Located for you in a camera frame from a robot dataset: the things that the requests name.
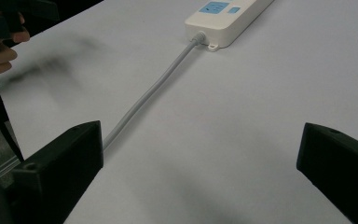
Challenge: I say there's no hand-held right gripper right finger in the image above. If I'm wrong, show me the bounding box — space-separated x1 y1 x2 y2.
296 122 358 224

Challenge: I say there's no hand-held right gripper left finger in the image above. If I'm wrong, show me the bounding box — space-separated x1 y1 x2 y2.
7 120 104 224

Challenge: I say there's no white power strip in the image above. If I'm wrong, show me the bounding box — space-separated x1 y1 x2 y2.
184 0 275 52

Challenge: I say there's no grey power strip cable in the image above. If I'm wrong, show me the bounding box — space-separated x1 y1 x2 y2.
102 31 207 151

